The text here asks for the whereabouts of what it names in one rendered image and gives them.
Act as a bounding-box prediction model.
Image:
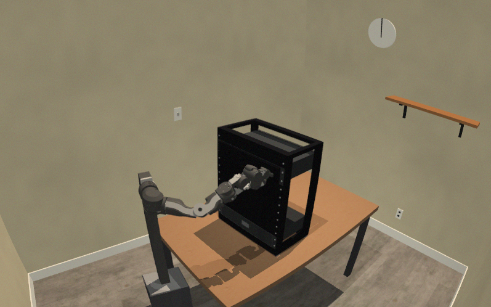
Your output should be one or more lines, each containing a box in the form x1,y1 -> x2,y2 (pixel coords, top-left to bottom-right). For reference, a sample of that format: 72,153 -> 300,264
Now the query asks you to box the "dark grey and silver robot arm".
139,174 -> 250,218

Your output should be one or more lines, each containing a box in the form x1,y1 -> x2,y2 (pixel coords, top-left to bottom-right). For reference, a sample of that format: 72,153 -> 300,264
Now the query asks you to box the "black server rack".
217,118 -> 323,256

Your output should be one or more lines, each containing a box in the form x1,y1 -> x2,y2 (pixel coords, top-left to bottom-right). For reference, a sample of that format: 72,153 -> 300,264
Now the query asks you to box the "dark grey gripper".
241,165 -> 274,190

